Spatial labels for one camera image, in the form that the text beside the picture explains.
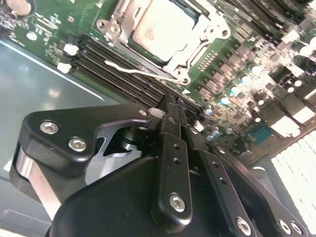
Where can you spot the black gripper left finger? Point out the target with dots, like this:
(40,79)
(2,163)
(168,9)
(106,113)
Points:
(172,172)

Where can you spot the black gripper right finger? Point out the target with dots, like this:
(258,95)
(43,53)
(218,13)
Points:
(222,172)

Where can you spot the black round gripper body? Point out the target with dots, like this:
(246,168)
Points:
(111,209)

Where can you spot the silver CPU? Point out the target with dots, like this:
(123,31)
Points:
(163,27)

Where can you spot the metal CPU socket cover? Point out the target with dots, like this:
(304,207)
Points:
(126,27)

